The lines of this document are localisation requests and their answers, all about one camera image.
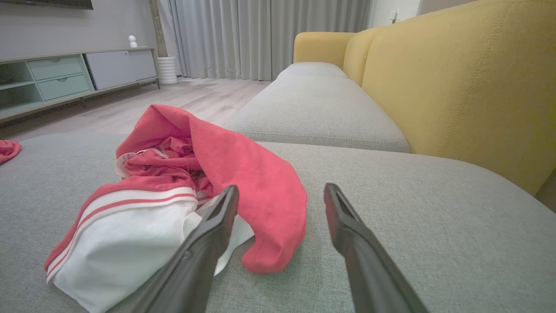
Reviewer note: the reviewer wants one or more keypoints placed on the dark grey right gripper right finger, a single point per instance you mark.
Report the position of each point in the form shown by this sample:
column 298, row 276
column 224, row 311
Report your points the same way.
column 369, row 269

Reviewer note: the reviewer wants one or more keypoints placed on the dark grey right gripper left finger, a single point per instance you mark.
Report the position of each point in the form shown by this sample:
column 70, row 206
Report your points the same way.
column 195, row 261

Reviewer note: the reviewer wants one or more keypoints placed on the red white basketball jersey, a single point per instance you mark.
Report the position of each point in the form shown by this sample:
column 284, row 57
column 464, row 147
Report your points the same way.
column 260, row 182

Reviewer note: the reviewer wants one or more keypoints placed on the red mesh shorts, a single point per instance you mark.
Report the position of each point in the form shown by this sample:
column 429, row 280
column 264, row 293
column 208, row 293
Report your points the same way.
column 8, row 151

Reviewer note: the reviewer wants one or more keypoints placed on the large grey sofa seat cushion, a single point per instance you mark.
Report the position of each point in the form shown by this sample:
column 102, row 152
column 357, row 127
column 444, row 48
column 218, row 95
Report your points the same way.
column 434, row 226

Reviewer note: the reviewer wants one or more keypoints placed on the white ribbed vase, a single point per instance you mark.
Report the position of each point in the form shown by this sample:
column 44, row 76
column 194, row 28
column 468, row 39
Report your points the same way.
column 167, row 70

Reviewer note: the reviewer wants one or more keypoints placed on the pale grey cabinet door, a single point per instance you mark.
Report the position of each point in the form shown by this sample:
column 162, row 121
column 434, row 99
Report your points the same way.
column 119, row 68

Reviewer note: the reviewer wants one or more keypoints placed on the wide yellow sofa back cushion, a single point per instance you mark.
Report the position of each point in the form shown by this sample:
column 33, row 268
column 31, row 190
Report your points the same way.
column 469, row 87

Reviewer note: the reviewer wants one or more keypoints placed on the small grey sofa seat cushion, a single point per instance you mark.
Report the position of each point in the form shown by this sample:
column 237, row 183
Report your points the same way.
column 310, row 69

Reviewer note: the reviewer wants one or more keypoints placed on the narrow yellow sofa back cushion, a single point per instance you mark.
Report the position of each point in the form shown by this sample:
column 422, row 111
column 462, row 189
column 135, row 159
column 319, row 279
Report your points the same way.
column 357, row 52

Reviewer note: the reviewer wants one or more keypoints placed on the mint green cabinet drawer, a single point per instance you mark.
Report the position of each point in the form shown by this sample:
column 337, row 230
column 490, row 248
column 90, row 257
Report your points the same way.
column 63, row 87
column 54, row 68

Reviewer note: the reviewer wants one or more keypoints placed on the yellow sofa end cushion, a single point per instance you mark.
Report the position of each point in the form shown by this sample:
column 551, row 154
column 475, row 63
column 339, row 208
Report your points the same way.
column 319, row 48

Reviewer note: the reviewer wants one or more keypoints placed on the small white figurine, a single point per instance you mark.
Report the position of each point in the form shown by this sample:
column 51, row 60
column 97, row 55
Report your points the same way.
column 132, row 41

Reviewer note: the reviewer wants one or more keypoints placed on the grey pleated curtain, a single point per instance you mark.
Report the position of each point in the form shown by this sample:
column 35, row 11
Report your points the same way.
column 243, row 34

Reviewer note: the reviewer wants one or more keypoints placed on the mint and wood TV cabinet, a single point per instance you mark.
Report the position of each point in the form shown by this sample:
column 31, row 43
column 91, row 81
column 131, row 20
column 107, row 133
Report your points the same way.
column 13, row 74

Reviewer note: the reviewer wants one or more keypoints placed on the black television screen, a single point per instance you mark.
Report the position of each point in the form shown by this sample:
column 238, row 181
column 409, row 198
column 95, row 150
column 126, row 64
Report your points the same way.
column 43, row 3

